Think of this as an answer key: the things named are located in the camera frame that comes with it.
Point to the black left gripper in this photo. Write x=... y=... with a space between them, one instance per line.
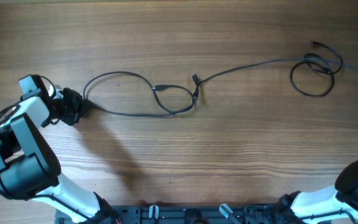
x=72 y=107

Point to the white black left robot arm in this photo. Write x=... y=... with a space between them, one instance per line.
x=29 y=169

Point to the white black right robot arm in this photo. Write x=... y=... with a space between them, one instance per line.
x=337 y=201

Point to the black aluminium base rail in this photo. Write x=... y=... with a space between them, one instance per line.
x=248 y=214

